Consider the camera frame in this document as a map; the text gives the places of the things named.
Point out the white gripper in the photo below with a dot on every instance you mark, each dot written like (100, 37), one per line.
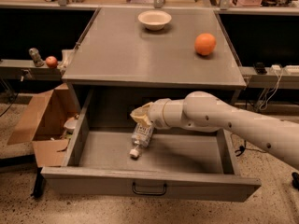
(156, 114)

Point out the clear blue plastic bottle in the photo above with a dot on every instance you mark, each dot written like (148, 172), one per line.
(141, 139)

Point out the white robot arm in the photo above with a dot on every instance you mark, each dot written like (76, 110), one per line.
(204, 112)

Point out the grey open drawer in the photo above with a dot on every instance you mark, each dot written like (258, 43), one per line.
(193, 165)

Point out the grey cabinet counter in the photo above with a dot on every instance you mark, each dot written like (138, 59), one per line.
(118, 51)

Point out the white item in box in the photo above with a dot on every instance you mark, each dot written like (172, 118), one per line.
(70, 124)

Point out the orange fruit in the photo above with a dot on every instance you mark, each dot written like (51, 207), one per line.
(204, 44)

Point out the white bowl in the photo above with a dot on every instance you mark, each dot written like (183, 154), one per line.
(154, 20)

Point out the brown cardboard box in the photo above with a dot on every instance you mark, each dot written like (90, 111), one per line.
(42, 124)

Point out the red apple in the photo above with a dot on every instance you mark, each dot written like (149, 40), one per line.
(51, 62)

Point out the small grey figurine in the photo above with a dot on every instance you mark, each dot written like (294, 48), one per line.
(34, 53)

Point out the black remote on shelf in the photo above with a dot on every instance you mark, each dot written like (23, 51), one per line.
(259, 68)

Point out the grey side shelf right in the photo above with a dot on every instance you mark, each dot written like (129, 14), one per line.
(270, 79)

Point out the grey side shelf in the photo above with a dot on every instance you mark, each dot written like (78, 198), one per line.
(270, 79)
(26, 70)

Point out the grey side shelf left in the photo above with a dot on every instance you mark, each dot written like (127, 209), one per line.
(26, 70)

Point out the white power adapter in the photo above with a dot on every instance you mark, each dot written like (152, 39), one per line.
(276, 68)

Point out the black drawer handle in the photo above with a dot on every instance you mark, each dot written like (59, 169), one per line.
(149, 190)

